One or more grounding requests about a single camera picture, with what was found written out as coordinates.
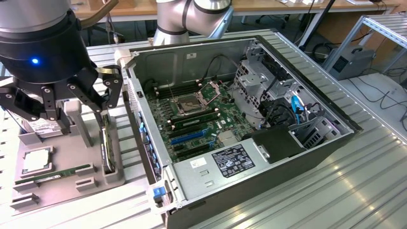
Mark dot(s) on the silver CPU chip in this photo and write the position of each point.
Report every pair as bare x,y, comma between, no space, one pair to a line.
38,161

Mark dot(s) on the silver hard disk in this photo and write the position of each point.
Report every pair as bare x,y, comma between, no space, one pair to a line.
43,127

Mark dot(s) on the grey parts rack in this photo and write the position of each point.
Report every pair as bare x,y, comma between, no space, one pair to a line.
70,155

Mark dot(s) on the green motherboard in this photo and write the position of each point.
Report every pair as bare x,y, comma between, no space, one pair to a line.
197,119

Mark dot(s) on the blue expansion slot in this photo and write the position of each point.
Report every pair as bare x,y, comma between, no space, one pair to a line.
187,138

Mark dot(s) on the black open PC case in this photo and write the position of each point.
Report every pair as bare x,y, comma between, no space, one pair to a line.
286,171

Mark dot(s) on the CPU socket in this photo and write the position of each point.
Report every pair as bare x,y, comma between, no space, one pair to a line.
189,103

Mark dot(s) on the blue case latch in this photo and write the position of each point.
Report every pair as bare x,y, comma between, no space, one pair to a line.
159,193

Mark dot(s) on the green RAM stick with label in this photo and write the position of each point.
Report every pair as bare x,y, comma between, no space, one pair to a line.
54,175

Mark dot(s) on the aluminium frame table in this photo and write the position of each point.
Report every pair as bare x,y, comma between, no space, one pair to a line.
382,28

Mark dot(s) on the wooden desk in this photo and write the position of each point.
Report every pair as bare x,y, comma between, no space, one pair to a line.
286,7

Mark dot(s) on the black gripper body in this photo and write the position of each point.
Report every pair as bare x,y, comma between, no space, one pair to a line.
44,52

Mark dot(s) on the green graphics card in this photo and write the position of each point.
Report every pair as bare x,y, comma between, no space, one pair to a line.
109,143

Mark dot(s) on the silver disk bay cage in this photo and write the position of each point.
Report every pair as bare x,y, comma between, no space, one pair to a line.
258,78

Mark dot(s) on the grey power supply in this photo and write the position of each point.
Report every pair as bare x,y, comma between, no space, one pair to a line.
222,169

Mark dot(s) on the silver chipset heatsink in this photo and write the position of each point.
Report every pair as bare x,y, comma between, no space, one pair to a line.
227,139

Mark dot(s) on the black fan shroud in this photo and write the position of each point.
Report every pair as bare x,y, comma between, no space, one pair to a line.
274,143

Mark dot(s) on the metal socket cover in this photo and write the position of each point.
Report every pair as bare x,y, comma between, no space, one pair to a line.
209,91

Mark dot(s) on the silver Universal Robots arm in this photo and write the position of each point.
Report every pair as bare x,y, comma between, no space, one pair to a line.
178,16

